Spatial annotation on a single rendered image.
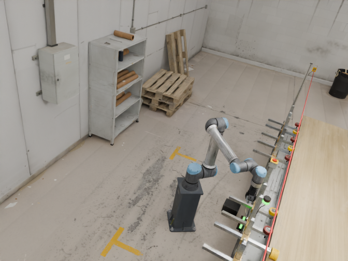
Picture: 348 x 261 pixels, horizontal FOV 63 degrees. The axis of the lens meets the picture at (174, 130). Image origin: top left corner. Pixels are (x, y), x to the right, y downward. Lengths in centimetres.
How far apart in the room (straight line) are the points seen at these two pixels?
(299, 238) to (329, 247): 24
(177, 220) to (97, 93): 215
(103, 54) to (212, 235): 269
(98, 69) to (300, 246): 320
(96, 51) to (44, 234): 234
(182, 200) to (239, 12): 749
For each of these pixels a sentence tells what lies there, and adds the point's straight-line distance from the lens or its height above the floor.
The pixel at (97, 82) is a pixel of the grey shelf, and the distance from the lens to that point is 425.
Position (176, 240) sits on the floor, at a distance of 346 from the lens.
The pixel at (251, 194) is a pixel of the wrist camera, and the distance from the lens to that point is 250.
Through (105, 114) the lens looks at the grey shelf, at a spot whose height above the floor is 52.
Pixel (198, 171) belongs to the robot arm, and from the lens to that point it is 300.
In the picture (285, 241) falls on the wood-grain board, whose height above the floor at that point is 90.
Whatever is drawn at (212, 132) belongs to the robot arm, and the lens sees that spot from 265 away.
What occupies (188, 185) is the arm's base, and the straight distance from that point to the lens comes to 311.
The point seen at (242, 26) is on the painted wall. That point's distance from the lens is 979.
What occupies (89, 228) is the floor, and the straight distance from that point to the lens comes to 349.
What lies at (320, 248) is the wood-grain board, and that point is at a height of 90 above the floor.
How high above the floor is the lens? 275
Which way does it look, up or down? 32 degrees down
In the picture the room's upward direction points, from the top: 11 degrees clockwise
